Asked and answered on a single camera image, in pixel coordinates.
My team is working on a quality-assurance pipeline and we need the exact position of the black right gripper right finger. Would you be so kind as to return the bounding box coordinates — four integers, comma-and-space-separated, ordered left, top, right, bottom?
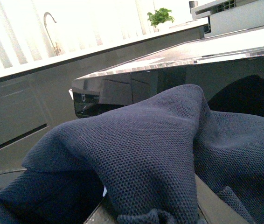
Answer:
196, 175, 239, 224

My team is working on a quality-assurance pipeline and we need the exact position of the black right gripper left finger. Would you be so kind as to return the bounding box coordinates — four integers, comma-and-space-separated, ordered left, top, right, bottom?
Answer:
84, 200, 119, 224

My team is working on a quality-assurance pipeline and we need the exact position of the navy blue mesh garment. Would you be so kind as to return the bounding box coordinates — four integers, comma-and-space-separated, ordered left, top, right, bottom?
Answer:
0, 84, 264, 224

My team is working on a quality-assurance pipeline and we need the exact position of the dark grey washing machine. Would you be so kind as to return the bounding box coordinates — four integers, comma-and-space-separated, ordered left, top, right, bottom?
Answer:
72, 26, 264, 118

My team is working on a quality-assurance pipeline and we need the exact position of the grey sink counter cabinet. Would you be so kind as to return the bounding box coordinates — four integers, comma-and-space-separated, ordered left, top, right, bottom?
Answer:
0, 19, 208, 171

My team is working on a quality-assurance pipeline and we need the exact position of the curved metal faucet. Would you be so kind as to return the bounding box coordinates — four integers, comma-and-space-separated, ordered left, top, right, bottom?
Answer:
43, 12, 61, 56

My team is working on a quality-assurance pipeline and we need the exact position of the green potted plant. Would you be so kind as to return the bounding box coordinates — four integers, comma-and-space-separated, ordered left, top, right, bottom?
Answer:
147, 7, 175, 28

